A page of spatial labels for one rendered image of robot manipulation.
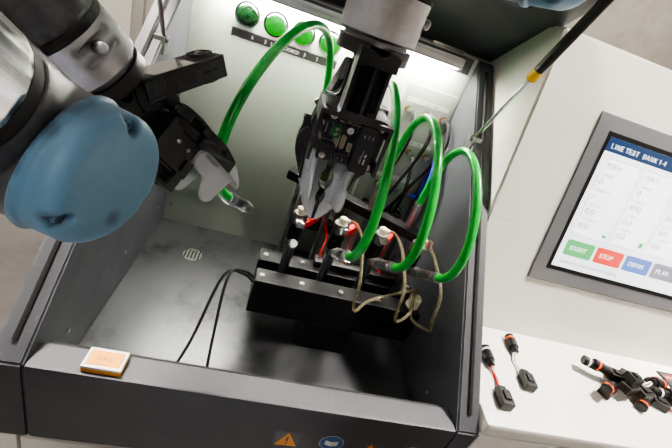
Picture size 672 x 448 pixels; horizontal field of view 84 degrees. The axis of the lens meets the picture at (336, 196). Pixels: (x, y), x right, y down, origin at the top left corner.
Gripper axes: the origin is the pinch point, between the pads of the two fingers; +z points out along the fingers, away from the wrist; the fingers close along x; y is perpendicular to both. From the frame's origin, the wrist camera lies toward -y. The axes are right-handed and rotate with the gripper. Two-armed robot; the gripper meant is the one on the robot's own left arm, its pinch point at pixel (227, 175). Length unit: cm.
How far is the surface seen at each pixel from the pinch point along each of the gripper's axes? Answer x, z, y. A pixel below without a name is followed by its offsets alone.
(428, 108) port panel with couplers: 9, 32, -45
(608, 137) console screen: 45, 30, -45
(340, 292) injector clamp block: 8.9, 34.2, 2.3
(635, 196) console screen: 53, 41, -41
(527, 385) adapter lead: 44, 45, 1
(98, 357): -7.3, 7.4, 27.9
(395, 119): 15.8, 4.8, -18.6
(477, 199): 28.7, 16.8, -16.4
